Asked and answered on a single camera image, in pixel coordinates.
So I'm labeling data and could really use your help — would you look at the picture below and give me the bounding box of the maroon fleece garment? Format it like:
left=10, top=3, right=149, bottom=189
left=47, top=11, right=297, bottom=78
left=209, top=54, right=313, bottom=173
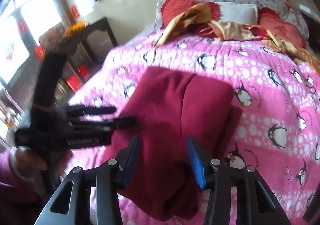
left=103, top=67, right=242, bottom=221

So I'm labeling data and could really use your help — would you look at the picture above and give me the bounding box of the dark wooden desk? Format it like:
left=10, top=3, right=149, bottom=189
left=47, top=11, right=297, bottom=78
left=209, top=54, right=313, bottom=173
left=38, top=17, right=118, bottom=89

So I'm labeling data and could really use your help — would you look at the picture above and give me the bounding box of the red box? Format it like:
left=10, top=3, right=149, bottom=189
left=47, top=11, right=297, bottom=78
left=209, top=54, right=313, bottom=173
left=78, top=65, right=92, bottom=81
left=67, top=74, right=82, bottom=92

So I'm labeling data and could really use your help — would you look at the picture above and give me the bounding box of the red and yellow blanket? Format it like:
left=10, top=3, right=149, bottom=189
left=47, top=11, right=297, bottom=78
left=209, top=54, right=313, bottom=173
left=155, top=3, right=319, bottom=73

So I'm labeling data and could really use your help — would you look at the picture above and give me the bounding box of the pink penguin blanket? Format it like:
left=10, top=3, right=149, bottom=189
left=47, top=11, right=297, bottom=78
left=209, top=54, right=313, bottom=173
left=69, top=33, right=319, bottom=224

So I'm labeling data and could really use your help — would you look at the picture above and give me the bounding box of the red wall sticker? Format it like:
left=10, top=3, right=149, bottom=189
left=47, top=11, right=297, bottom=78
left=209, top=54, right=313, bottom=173
left=71, top=5, right=80, bottom=19

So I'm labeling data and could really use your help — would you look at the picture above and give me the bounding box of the yellow plastic basket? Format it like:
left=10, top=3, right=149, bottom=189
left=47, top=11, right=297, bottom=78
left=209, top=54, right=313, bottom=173
left=65, top=20, right=87, bottom=36

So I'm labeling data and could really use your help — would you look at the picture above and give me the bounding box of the white pillow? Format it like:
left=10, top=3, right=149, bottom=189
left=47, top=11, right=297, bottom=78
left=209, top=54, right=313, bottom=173
left=217, top=2, right=258, bottom=25

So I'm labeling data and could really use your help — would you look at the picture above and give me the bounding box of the red heart pillow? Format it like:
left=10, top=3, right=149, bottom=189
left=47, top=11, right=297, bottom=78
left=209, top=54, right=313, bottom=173
left=159, top=0, right=220, bottom=29

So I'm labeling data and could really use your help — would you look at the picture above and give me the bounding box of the red box front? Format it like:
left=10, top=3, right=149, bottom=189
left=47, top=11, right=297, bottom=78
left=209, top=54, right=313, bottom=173
left=67, top=74, right=82, bottom=92

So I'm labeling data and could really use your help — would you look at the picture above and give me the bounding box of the left hand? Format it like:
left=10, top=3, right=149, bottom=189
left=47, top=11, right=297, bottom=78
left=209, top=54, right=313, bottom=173
left=10, top=146, right=48, bottom=182

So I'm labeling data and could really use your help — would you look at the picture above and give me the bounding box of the red box rear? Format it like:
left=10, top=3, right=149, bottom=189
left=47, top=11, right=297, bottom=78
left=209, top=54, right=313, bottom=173
left=78, top=65, right=92, bottom=81

